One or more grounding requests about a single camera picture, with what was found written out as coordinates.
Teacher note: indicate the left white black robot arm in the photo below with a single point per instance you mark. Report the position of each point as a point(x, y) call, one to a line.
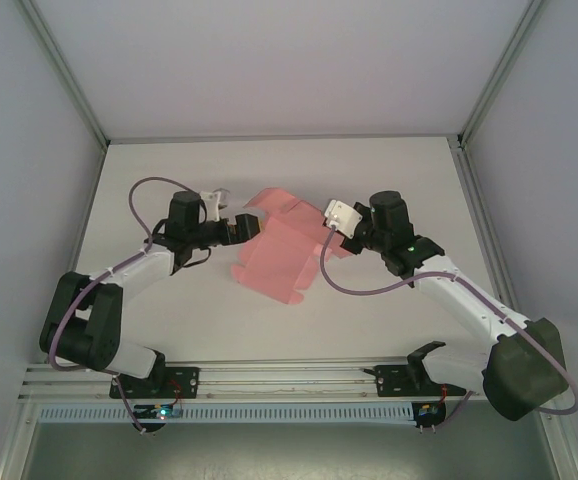
point(139, 270)

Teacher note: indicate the left circuit board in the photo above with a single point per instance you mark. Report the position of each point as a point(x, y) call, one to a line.
point(161, 412)

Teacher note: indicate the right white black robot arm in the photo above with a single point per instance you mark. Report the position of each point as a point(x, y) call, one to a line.
point(469, 300)

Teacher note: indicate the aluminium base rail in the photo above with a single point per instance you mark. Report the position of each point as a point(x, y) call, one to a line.
point(289, 380)

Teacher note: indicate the right circuit board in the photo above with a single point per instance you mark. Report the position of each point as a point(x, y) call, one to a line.
point(426, 411)

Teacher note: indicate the pink paper box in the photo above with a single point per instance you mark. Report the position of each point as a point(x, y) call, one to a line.
point(279, 250)

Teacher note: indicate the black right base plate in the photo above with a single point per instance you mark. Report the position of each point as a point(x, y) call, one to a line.
point(389, 380)

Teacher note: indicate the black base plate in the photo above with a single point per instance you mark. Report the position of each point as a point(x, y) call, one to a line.
point(389, 380)
point(186, 377)

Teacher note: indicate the aluminium side rail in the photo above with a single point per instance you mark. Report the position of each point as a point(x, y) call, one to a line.
point(466, 170)
point(14, 462)

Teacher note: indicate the aluminium frame post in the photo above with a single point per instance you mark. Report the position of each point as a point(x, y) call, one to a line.
point(501, 75)
point(70, 75)

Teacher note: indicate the aluminium back rail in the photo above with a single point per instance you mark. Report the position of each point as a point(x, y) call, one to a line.
point(284, 139)

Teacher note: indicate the circuit board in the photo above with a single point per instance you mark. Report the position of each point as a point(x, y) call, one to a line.
point(426, 411)
point(161, 412)

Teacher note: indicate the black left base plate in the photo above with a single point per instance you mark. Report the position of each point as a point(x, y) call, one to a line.
point(186, 377)

